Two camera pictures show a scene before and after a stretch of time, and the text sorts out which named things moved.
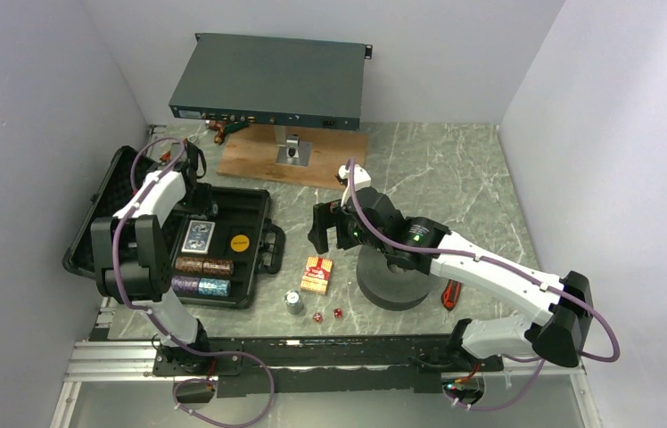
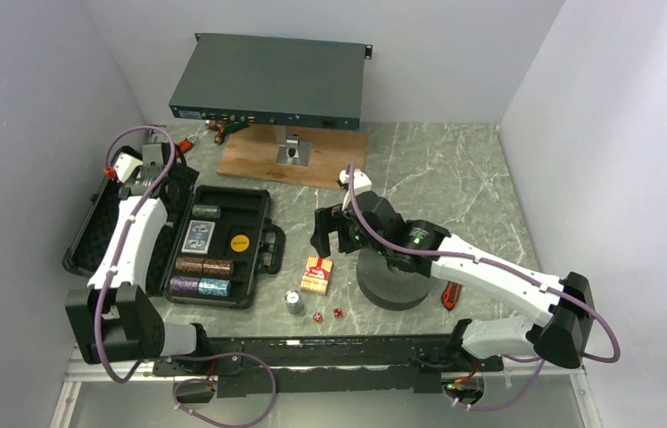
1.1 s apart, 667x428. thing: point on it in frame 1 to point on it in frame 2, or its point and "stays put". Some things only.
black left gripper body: (196, 201) to (185, 179)
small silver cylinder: (293, 302) stays put
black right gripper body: (349, 234) stays put
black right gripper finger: (324, 217) stays put
